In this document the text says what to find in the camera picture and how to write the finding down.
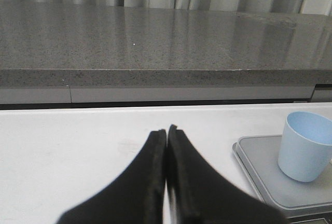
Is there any light blue plastic cup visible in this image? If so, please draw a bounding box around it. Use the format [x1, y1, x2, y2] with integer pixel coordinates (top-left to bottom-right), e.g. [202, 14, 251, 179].
[278, 111, 331, 182]

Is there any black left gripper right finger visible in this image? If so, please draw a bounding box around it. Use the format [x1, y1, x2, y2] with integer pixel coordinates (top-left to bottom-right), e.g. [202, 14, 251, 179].
[167, 125, 288, 223]

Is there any silver digital kitchen scale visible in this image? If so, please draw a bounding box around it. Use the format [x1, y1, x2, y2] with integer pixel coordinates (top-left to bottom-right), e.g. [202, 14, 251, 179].
[232, 135, 331, 223]

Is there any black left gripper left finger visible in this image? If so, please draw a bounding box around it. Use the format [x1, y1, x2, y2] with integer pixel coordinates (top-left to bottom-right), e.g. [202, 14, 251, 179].
[58, 130, 167, 223]

